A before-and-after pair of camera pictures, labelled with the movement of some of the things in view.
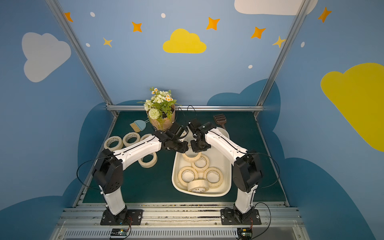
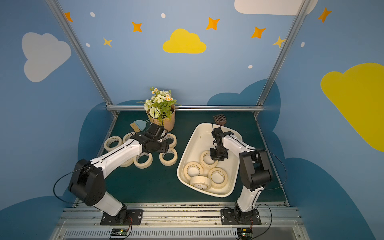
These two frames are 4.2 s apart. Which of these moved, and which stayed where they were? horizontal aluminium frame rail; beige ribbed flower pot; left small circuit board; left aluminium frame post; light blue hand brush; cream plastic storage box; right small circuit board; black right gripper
Moved: cream plastic storage box; black right gripper
Stayed: left small circuit board; horizontal aluminium frame rail; light blue hand brush; right small circuit board; left aluminium frame post; beige ribbed flower pot
